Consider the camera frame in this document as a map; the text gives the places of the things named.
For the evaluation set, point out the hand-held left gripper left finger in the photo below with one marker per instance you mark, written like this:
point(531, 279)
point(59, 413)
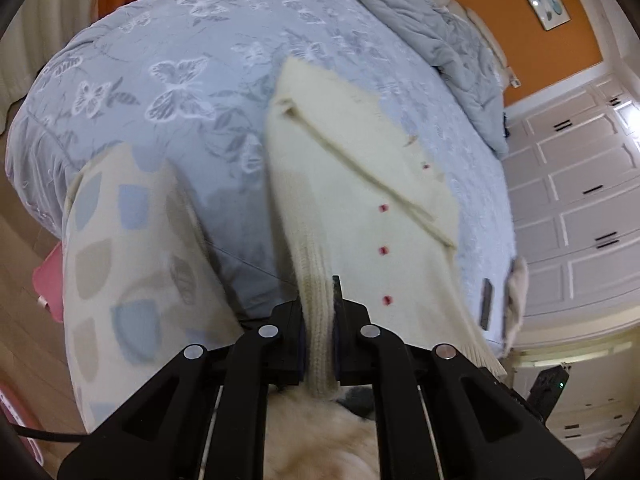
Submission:
point(300, 355)

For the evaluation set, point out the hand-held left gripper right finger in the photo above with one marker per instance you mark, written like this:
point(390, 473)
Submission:
point(338, 355)

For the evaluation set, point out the cream knit cardigan red buttons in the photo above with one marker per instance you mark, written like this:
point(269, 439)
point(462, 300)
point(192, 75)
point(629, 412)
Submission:
point(350, 200)

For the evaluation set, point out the white drawer cabinet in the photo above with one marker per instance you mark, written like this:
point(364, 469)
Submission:
point(585, 390)

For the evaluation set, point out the cream fluffy cloth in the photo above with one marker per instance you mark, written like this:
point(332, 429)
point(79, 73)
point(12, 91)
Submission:
point(320, 435)

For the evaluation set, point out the beige small cloth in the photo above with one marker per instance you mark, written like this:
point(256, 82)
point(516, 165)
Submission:
point(517, 300)

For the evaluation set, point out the dark flat phone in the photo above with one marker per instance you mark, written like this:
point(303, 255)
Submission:
point(485, 305)

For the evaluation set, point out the person's patterned pajama leg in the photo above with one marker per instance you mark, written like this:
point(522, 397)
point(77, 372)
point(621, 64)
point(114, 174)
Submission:
point(130, 280)

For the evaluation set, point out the white panelled wardrobe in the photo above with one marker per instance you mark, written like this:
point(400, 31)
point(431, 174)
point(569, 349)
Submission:
point(575, 200)

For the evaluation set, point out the pink plastic object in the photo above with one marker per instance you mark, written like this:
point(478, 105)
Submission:
point(50, 285)

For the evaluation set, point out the bed with butterfly sheet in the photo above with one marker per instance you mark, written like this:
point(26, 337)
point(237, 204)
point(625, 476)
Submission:
point(200, 60)

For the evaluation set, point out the grey quilted blanket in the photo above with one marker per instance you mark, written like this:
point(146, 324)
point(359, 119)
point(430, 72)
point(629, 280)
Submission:
point(440, 45)

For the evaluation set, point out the cream padded headboard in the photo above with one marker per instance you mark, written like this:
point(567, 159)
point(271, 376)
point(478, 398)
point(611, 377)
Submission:
point(475, 15)

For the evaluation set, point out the white sheer curtain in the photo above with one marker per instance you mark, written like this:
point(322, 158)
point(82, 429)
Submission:
point(45, 35)

